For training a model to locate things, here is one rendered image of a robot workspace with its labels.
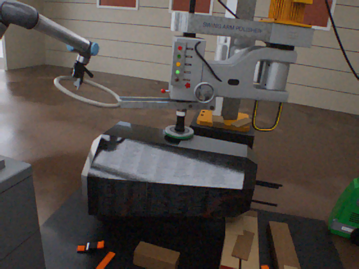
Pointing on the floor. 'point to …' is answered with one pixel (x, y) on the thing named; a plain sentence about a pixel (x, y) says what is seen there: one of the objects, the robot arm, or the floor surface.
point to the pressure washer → (347, 213)
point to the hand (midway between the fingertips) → (77, 87)
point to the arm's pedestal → (19, 218)
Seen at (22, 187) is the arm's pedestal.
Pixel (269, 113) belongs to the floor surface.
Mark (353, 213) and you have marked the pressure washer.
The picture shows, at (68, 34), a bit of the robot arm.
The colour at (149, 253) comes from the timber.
